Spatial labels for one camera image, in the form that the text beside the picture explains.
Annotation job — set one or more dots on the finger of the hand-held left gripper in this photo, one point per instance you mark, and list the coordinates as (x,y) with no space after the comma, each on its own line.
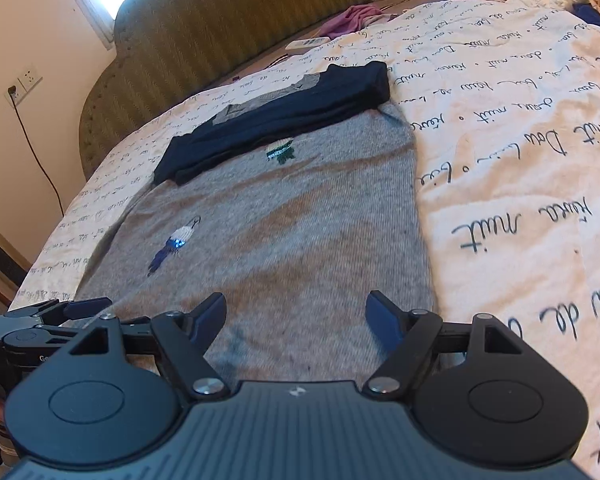
(85,306)
(50,334)

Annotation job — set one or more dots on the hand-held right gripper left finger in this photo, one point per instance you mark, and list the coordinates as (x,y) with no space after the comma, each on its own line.
(211,316)

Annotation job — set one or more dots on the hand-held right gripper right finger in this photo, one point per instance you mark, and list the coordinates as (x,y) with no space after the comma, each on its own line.
(380,316)

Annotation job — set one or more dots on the grey sweater with navy sleeves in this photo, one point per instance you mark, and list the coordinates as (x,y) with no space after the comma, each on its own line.
(305,220)

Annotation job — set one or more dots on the bedside table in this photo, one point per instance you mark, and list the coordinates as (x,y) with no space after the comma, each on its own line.
(0,255)

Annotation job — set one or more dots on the white script-printed blanket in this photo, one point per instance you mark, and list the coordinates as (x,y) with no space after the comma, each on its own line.
(505,160)

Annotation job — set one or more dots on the white remote control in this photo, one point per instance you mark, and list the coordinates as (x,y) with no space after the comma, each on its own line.
(307,43)

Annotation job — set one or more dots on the olive striped padded headboard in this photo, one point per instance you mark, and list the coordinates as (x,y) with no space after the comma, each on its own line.
(205,20)

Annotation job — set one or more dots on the purple garment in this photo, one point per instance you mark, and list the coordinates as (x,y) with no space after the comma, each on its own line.
(355,17)

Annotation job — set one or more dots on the dark blue cloth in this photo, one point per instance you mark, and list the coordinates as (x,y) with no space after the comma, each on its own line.
(597,17)

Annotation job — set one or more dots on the white wall socket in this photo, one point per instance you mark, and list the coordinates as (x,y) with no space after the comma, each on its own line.
(27,82)

